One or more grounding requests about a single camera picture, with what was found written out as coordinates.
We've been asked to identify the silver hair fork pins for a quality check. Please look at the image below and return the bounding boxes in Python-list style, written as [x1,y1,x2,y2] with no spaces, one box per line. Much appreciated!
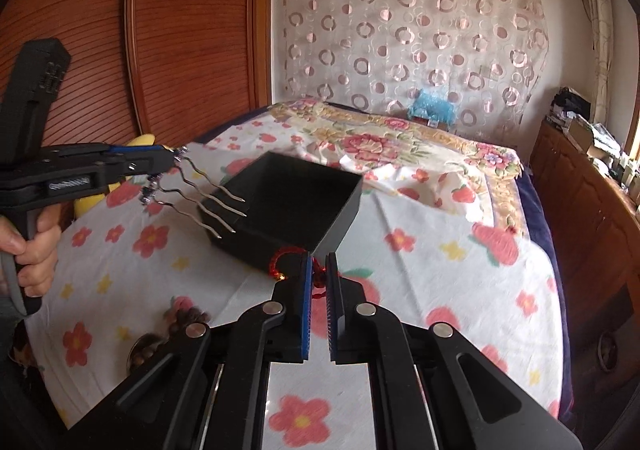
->
[140,145,247,240]

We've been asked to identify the red cord bracelet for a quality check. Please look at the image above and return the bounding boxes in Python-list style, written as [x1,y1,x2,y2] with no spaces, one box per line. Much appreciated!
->
[268,246,329,301]

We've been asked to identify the dark wooden bead bracelet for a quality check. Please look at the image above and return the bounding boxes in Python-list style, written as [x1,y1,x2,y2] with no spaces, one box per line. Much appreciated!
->
[127,305,212,373]

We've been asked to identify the black open jewelry box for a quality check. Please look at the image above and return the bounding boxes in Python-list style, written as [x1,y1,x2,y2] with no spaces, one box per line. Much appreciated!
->
[198,152,363,272]

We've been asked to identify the person's left hand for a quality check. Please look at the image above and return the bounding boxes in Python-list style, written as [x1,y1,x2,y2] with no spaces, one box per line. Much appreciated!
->
[1,204,62,297]

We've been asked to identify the yellow plush toy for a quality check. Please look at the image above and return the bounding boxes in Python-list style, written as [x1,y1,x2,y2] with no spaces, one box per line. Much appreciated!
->
[74,132,158,220]

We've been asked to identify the strawberry flower print sheet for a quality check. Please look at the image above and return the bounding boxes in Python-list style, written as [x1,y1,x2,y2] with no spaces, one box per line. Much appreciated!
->
[26,139,577,449]

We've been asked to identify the brown wooden wardrobe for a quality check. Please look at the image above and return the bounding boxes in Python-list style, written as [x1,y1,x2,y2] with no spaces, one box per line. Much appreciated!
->
[1,0,271,145]

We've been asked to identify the blue fluffy toy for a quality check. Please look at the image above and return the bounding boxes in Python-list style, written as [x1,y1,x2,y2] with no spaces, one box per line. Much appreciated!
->
[408,89,456,126]

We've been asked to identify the pink circle pattern curtain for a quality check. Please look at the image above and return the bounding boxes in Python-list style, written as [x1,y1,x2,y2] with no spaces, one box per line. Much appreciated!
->
[273,0,549,143]

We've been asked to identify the brown wooden side cabinet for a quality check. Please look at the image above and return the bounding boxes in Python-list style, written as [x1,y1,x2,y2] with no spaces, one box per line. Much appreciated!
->
[527,118,640,381]

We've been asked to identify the dark clothes pile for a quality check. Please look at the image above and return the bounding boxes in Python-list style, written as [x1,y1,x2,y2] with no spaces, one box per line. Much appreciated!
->
[544,87,591,128]

